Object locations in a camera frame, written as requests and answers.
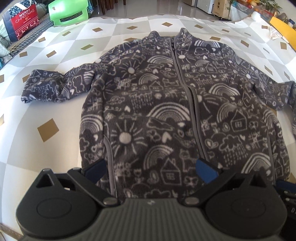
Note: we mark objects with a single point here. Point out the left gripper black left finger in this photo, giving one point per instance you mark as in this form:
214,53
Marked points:
86,180

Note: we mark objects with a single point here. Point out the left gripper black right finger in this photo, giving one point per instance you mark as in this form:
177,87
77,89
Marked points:
214,180

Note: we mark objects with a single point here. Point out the dark grey patterned fleece jacket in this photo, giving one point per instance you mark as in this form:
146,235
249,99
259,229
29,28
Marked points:
155,105

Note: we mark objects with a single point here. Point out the checkered diamond tablecloth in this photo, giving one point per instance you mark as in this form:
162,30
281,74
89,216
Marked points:
40,144

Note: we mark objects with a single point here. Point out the checkered sofa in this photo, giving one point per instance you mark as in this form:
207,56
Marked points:
27,39

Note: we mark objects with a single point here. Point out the printed paper sheet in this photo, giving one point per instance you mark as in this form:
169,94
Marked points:
275,34

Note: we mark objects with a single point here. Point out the yellow chair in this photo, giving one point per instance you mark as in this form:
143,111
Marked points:
288,32

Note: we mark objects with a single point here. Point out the green plastic stool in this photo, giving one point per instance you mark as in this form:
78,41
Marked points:
68,12

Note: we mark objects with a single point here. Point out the brown cardboard box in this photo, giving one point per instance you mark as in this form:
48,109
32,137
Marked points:
221,8

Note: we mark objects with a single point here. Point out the white small refrigerator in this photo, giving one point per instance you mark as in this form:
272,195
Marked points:
206,5

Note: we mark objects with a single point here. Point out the red Merry Christmas gift bag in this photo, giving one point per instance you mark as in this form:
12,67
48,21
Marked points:
20,18

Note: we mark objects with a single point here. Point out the green potted plants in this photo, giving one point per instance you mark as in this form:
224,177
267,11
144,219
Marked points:
270,7

